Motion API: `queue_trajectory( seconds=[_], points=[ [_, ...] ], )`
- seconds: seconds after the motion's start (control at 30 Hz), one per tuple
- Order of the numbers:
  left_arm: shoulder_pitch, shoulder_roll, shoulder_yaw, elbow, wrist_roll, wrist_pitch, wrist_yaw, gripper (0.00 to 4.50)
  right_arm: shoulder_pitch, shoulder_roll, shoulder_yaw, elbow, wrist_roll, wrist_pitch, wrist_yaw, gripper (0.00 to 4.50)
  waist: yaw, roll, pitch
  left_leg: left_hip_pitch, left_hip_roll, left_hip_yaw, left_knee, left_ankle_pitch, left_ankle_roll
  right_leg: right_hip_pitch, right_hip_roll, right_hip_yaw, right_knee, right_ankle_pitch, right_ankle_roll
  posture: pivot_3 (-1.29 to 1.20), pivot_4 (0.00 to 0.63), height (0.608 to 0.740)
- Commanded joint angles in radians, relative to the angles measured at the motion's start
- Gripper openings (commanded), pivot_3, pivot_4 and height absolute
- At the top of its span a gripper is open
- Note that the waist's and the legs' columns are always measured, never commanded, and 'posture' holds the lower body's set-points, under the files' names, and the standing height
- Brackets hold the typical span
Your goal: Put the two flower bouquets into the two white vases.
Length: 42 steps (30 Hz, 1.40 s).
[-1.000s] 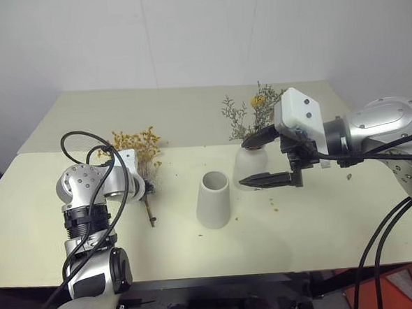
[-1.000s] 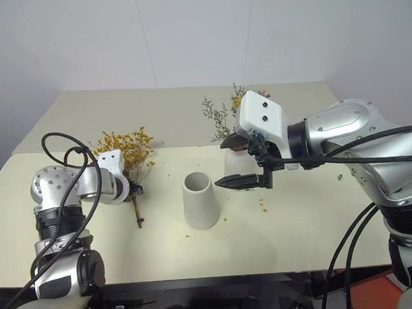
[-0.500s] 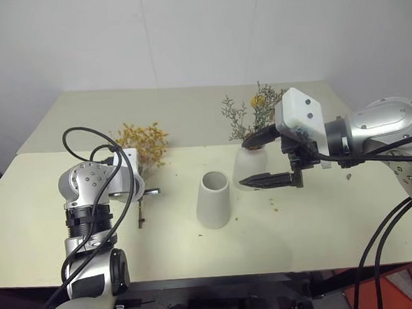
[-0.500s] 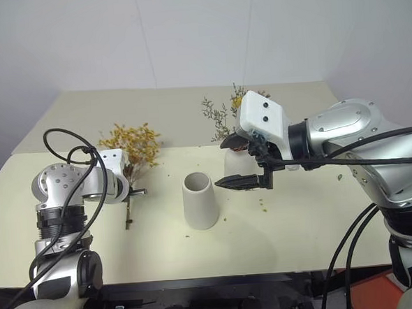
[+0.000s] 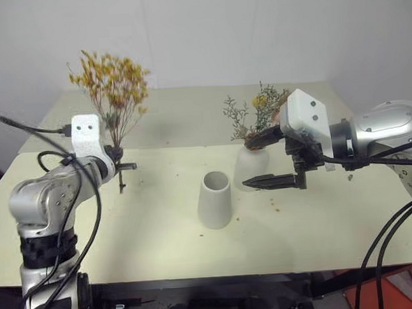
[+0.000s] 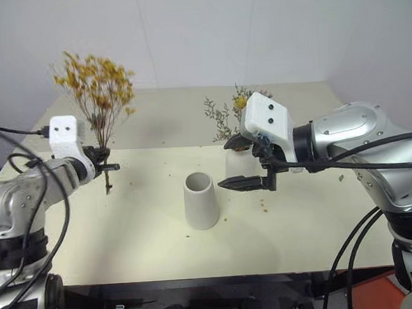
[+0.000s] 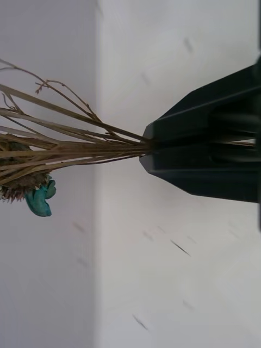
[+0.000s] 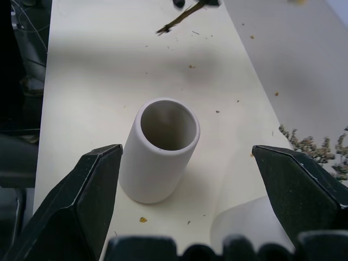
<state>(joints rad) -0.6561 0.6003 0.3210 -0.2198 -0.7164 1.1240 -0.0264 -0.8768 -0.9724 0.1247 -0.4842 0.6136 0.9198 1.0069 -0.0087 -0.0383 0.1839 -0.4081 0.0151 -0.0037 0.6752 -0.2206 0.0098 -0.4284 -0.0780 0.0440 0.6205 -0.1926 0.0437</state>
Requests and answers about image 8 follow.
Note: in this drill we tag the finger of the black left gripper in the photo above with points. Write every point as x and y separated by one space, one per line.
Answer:
214 2
179 2

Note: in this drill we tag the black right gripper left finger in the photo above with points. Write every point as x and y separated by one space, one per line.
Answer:
79 201

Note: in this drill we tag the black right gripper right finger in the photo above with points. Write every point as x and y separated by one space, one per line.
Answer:
301 190

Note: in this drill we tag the dried bouquet with brown stems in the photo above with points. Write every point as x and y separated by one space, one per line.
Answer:
178 20

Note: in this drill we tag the dried pale flower bouquet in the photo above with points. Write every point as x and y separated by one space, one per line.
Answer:
312 145

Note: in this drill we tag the dark rounded robot body part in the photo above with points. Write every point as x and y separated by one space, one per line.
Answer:
16 160

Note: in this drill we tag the white cylindrical ceramic vase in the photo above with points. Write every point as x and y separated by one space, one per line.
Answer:
152 176

